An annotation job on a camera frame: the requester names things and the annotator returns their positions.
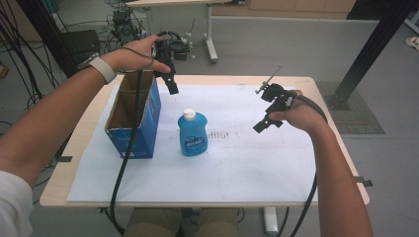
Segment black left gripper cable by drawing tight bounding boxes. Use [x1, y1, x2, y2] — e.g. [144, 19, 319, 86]
[108, 45, 156, 237]

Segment black case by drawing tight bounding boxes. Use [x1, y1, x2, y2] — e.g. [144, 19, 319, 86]
[60, 29, 102, 65]

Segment white background desk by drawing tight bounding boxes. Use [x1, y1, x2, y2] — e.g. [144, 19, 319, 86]
[126, 0, 247, 65]

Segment person's left hand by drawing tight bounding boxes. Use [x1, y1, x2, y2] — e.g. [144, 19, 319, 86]
[100, 34, 172, 75]

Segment bundle of black cables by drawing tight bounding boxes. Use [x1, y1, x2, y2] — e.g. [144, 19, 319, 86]
[0, 0, 62, 112]

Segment wristwatch with white strap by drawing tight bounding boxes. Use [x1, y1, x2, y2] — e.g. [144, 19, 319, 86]
[77, 52, 118, 85]

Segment blue bottle with white cap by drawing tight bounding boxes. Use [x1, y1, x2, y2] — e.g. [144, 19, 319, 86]
[177, 108, 210, 157]

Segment grey floor mat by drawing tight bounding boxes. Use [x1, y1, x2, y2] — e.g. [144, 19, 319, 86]
[315, 81, 385, 135]

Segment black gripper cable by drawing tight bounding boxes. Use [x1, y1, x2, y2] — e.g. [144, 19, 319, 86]
[290, 93, 329, 237]
[108, 45, 156, 237]

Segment person's right hand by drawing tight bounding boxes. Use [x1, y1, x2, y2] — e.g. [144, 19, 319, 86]
[268, 90, 326, 134]

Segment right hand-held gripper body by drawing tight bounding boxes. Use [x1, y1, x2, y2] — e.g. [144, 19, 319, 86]
[255, 63, 298, 117]

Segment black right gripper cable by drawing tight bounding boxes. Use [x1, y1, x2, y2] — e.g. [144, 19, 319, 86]
[290, 93, 329, 237]

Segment person's legs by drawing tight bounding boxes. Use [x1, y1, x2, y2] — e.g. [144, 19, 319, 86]
[123, 206, 241, 237]

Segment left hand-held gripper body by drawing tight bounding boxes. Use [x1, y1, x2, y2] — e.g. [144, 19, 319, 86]
[152, 30, 193, 79]

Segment blue cardboard box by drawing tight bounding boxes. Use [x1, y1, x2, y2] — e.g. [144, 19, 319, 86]
[104, 69, 162, 160]

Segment black metal post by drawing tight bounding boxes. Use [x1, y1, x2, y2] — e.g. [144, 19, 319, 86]
[15, 0, 80, 79]
[325, 0, 419, 112]

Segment electronic equipment with wires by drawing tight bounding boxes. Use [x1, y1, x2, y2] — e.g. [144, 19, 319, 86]
[108, 7, 148, 45]

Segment white table leg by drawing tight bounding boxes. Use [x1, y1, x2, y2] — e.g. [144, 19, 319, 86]
[263, 206, 280, 236]

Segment white sleeve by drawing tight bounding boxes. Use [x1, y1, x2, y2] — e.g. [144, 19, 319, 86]
[0, 170, 34, 237]

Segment white paper sheet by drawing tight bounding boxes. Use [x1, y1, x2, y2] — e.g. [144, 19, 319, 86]
[66, 83, 319, 203]

